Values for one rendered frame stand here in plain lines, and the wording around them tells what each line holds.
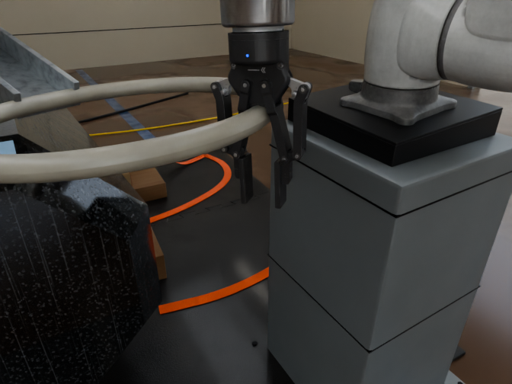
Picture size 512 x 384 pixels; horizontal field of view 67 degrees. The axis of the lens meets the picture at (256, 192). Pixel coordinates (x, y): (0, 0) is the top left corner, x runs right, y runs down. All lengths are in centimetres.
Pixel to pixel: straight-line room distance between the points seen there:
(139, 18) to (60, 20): 109
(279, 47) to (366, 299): 55
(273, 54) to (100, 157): 23
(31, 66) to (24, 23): 535
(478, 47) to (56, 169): 64
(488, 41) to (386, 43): 18
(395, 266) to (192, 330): 87
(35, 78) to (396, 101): 74
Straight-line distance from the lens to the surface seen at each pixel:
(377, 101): 86
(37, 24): 634
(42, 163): 43
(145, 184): 225
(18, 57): 103
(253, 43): 48
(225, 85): 54
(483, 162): 87
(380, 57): 84
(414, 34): 80
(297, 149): 51
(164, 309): 156
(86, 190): 96
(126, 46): 655
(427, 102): 87
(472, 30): 75
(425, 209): 77
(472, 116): 91
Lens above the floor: 109
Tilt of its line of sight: 28 degrees down
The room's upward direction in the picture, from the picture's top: straight up
